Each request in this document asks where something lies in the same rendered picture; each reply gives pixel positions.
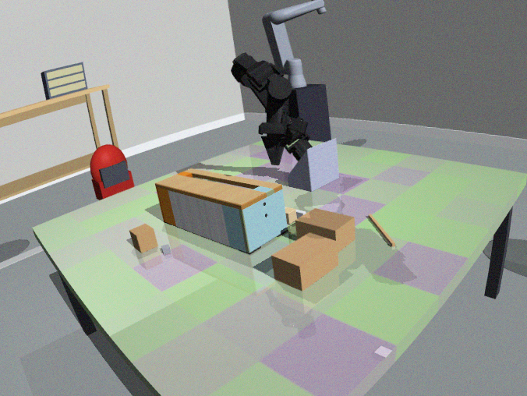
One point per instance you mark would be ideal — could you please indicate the tan wooden stick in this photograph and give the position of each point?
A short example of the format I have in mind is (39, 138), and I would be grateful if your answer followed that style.
(382, 231)

